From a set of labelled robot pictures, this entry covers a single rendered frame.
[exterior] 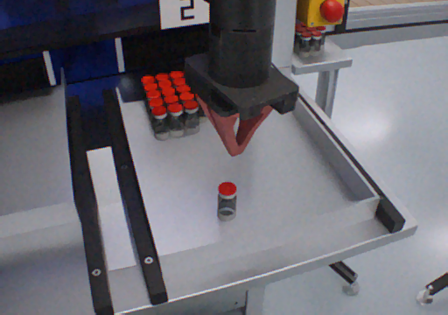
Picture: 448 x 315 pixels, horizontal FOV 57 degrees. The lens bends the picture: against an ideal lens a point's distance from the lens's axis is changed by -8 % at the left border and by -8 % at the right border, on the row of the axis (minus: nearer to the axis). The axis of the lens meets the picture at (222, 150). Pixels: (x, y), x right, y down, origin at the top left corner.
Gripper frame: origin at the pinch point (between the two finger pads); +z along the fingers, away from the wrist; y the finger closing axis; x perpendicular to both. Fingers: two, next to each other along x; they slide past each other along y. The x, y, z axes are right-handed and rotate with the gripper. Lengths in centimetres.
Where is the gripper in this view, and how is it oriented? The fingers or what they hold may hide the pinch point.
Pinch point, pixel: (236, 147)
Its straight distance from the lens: 46.9
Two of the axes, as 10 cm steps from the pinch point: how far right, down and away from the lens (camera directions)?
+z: -0.2, 7.6, 6.5
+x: -8.4, 3.4, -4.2
